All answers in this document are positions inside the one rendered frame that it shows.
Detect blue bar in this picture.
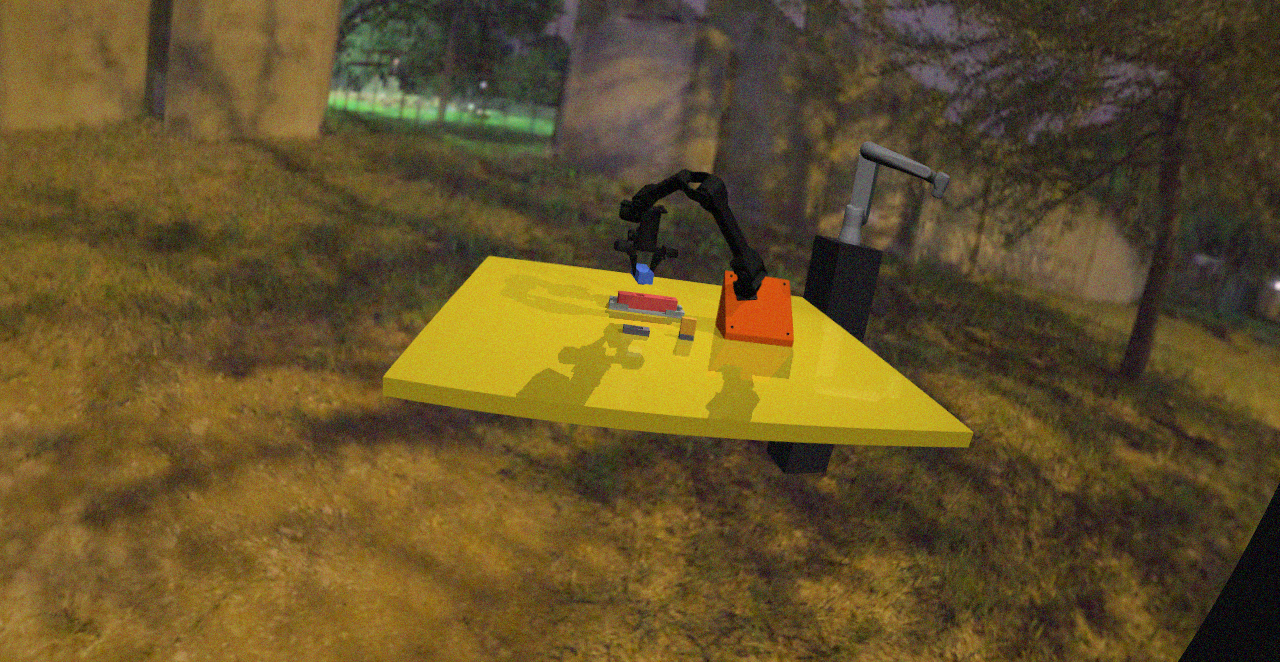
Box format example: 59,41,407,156
631,262,654,286

